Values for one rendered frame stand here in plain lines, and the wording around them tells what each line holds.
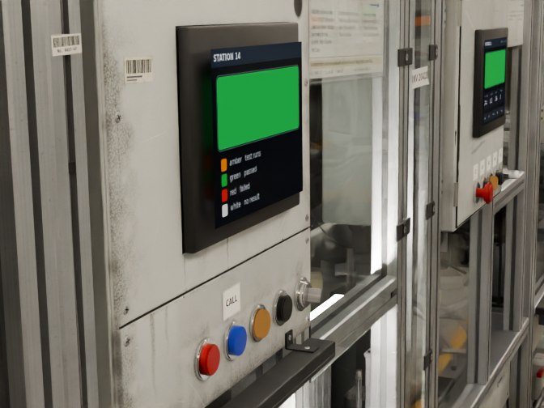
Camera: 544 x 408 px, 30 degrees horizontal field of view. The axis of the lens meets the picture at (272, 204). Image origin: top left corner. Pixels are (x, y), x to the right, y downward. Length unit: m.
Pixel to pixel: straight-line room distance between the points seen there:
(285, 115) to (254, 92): 0.08
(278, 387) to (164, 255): 0.23
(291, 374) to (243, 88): 0.31
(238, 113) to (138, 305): 0.21
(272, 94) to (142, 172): 0.22
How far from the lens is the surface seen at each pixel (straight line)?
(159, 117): 0.86
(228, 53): 0.93
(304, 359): 1.13
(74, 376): 0.81
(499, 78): 2.10
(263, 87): 1.00
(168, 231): 0.89
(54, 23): 0.76
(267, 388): 1.04
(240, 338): 1.02
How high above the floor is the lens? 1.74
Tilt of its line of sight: 11 degrees down
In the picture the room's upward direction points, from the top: 1 degrees counter-clockwise
